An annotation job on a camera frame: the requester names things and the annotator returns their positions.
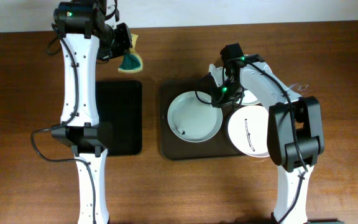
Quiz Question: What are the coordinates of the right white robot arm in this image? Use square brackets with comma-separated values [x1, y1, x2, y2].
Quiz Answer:
[208, 43, 324, 223]

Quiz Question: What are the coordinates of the green and yellow sponge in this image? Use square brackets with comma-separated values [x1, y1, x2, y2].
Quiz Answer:
[118, 34, 144, 73]

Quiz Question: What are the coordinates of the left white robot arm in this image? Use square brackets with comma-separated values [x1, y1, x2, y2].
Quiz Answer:
[51, 1, 132, 223]

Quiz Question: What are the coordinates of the white plate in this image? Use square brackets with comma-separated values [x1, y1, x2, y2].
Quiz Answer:
[167, 91, 223, 143]
[227, 106, 270, 158]
[222, 63, 262, 106]

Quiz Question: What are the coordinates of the dark brown serving tray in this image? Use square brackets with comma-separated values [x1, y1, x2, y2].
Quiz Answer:
[159, 79, 245, 161]

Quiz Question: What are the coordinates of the black rectangular sponge tray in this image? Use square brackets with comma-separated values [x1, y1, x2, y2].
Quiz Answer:
[96, 80, 142, 157]

